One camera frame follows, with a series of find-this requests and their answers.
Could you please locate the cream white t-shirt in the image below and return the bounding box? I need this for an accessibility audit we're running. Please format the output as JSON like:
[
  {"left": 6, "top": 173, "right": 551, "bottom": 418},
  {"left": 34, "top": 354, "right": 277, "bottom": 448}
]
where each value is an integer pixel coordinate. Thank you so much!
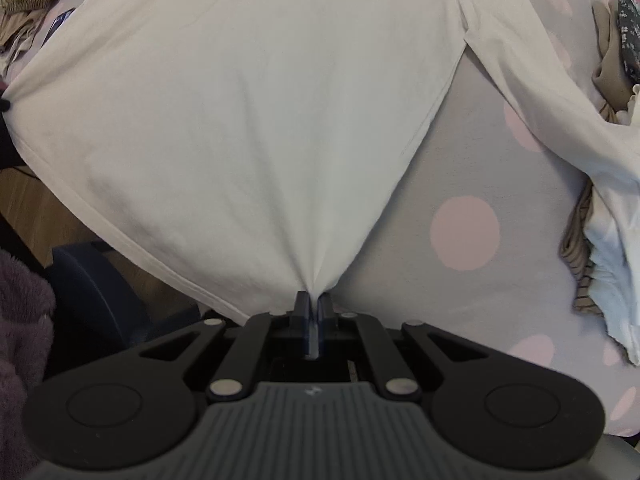
[{"left": 4, "top": 0, "right": 639, "bottom": 321}]

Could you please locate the grey pink-dotted bed sheet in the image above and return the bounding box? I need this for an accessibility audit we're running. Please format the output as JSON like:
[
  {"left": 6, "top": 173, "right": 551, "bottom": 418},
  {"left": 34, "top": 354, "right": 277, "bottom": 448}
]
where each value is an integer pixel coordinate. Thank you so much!
[{"left": 0, "top": 0, "right": 640, "bottom": 438}]

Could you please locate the dark blue chair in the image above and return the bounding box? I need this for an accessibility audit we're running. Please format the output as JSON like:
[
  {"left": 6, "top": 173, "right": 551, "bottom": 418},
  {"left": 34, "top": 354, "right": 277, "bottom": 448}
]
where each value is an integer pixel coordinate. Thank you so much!
[{"left": 48, "top": 243, "right": 201, "bottom": 367}]

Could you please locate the purple fuzzy sleeve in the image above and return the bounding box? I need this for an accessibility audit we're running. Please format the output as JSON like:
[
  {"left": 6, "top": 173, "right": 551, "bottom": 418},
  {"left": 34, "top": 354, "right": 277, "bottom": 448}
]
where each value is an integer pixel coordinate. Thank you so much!
[{"left": 1, "top": 252, "right": 55, "bottom": 479}]

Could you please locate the white crumpled garment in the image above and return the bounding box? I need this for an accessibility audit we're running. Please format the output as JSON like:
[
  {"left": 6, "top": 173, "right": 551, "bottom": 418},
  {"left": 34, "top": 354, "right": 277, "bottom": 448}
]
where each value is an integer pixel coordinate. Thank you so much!
[{"left": 584, "top": 184, "right": 639, "bottom": 365}]

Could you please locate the beige olive folded garment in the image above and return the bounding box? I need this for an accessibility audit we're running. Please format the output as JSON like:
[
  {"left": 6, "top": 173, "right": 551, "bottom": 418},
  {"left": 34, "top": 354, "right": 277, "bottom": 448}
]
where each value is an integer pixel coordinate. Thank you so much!
[{"left": 591, "top": 0, "right": 639, "bottom": 125}]

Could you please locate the dark floral folded garment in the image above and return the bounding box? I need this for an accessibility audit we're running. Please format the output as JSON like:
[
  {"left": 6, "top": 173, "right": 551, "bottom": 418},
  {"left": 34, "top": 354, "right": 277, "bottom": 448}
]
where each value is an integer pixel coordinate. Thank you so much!
[{"left": 617, "top": 0, "right": 640, "bottom": 84}]

